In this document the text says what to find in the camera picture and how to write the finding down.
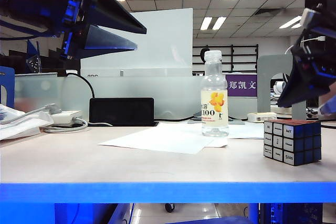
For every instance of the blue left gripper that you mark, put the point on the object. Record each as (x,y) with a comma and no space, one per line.
(74,11)

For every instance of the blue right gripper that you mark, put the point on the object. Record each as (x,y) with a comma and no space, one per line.
(317,64)

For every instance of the Rubik's cube with printed stickers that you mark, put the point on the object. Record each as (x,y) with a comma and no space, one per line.
(291,142)

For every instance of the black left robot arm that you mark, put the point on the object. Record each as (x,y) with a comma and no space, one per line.
(23,1)

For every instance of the small white desk fan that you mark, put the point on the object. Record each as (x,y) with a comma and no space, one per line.
(277,87)

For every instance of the grey metal bookend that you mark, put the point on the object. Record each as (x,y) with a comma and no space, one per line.
(262,90)

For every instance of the small white charger box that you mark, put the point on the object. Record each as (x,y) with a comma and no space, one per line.
(261,117)

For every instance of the white board panel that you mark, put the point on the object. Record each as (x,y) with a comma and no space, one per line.
(162,51)

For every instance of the dark office cubicle partitions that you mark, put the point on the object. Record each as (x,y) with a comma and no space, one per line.
(52,64)

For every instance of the purple name sign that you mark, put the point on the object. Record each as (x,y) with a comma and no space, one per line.
(241,85)

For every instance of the small white paper sheet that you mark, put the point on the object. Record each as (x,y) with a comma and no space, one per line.
(244,130)

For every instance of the blue flag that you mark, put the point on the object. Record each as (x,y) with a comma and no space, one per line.
(32,64)

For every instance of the black rectangular box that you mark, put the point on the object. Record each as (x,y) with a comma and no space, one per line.
(120,111)

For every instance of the long frosted glass partition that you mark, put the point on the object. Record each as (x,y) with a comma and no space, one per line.
(170,95)

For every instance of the black office chair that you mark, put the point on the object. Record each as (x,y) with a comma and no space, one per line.
(204,52)

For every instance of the clear bottle with yellow label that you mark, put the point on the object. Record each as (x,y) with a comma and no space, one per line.
(214,108)

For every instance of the white power adapter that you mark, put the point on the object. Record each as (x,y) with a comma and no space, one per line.
(65,116)

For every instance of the black computer tower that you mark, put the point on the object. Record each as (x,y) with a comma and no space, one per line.
(291,213)

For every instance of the large white paper sheet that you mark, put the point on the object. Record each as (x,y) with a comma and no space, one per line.
(162,140)

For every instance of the blue chair seat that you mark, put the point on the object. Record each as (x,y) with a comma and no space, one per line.
(210,220)

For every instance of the black caster wheel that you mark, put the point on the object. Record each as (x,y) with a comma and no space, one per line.
(169,207)

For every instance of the black wall shelf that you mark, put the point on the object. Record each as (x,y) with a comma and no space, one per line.
(231,56)

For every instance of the blue table frame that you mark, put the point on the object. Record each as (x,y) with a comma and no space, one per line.
(168,192)

